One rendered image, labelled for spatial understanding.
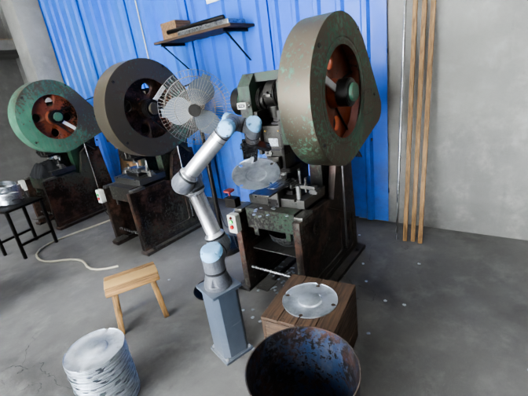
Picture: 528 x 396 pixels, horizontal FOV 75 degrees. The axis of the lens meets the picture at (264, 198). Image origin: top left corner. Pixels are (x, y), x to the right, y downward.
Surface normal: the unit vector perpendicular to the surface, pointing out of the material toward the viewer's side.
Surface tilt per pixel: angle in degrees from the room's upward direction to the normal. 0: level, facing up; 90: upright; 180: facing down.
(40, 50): 90
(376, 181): 90
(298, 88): 79
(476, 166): 90
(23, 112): 90
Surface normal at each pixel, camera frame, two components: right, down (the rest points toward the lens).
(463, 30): -0.57, 0.36
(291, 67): -0.58, -0.08
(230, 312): 0.62, 0.19
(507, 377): -0.14, -0.93
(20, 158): 0.80, 0.10
